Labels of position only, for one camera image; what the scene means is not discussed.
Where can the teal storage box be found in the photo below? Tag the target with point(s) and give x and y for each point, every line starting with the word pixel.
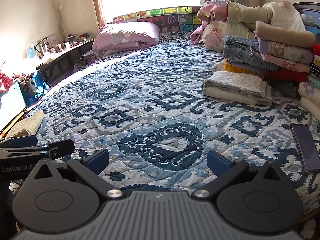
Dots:
pixel 11 105

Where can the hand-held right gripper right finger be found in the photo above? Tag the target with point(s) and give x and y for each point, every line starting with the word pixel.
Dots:
pixel 218 163

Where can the cream floral pillow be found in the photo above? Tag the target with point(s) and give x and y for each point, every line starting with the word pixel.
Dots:
pixel 225 30

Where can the colourful alphabet foam mat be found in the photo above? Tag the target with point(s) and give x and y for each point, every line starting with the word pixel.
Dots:
pixel 172 20

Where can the smartphone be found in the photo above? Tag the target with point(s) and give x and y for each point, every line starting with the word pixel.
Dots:
pixel 306 147

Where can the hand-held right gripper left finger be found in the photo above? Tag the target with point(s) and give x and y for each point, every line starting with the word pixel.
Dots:
pixel 97 162

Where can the folded striped cloth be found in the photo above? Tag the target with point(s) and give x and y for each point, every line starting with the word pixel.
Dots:
pixel 315 69

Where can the grey plush toy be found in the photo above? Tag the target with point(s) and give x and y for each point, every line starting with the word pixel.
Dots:
pixel 310 20

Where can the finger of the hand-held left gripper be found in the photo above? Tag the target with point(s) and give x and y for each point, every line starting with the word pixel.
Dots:
pixel 61 148
pixel 21 141

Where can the folded lilac floral cloth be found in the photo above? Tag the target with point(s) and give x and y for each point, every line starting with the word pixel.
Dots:
pixel 285 50

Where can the folded white quilted garment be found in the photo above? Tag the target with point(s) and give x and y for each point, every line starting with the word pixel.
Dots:
pixel 237 86

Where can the folded red cloth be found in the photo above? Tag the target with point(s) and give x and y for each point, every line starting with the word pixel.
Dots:
pixel 287 76

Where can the desk lamp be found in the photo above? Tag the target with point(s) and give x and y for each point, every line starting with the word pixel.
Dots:
pixel 40 45

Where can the cream quilted garment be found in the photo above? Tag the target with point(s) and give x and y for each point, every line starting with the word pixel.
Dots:
pixel 26 126

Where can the folded yellow knit garment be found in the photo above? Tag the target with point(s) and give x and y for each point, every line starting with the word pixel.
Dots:
pixel 235 68

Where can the folded white flower-print cloth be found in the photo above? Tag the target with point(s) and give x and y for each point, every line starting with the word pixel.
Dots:
pixel 310 92

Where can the folded beige blanket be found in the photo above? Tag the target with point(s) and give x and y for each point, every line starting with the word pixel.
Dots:
pixel 282 33

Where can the light blue container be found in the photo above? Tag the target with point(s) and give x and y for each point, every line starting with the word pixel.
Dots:
pixel 31 52

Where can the blue bag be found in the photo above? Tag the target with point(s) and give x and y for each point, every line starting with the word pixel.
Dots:
pixel 37 90

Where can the folded pink cloth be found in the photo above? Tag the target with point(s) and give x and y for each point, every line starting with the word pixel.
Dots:
pixel 287 63

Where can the blue patterned bed quilt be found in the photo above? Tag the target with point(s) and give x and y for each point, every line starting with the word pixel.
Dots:
pixel 150 100

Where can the pink pillow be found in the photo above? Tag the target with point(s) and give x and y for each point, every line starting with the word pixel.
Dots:
pixel 125 36

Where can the black desk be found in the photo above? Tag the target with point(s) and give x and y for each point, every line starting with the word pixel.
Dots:
pixel 62 60

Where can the folded denim jeans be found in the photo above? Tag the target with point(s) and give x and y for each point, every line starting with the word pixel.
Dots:
pixel 242 51

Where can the red patterned cloth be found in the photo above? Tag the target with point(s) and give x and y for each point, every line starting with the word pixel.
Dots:
pixel 4 81

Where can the dark bed headboard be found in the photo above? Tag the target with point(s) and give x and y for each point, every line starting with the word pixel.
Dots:
pixel 302 7

